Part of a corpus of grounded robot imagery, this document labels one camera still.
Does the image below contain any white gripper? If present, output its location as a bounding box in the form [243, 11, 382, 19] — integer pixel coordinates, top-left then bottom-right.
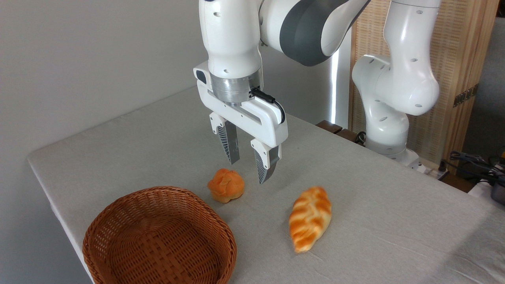
[193, 61, 288, 185]

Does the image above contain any long braided bread loaf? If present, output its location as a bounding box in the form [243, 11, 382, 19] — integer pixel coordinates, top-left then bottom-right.
[288, 186, 333, 254]

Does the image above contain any round knotted bread roll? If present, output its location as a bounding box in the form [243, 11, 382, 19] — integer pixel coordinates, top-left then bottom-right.
[208, 168, 245, 204]

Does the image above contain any dark brown wooden block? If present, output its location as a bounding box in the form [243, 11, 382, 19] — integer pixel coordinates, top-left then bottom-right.
[335, 128, 366, 146]
[316, 120, 343, 135]

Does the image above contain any brown woven wicker basket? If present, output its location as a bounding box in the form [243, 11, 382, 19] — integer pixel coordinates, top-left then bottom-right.
[82, 186, 238, 284]

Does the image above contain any grey tablecloth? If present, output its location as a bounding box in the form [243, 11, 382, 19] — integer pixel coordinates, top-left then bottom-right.
[27, 86, 505, 284]

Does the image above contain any metal screen hinge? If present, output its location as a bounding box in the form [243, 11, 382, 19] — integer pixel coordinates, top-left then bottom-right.
[453, 84, 479, 108]

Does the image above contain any wooden bamboo folding screen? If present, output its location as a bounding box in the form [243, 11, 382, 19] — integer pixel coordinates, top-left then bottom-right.
[349, 0, 499, 175]

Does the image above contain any dark grey round object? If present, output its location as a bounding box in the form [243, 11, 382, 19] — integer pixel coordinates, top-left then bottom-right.
[490, 183, 505, 205]

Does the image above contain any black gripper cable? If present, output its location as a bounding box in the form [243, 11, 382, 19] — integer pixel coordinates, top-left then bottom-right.
[250, 88, 286, 125]

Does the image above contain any black cable bundle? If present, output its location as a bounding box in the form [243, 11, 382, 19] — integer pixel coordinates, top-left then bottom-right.
[449, 151, 505, 186]

